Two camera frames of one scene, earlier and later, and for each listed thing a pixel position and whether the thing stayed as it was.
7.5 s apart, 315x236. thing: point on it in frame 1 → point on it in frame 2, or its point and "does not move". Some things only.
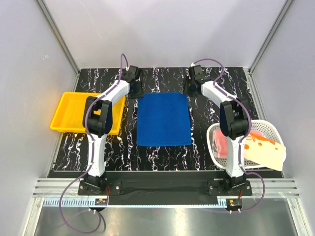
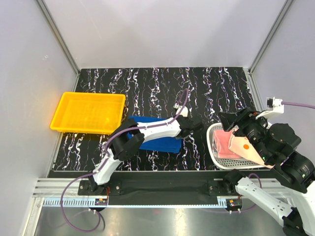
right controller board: (235, 203) does not move
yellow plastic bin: (69, 117) does not move
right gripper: (187, 80) → (241, 118)
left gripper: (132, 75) → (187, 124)
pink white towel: (220, 143) does not move
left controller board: (101, 201) does not move
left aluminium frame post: (58, 34) does not move
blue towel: (163, 119) → (169, 144)
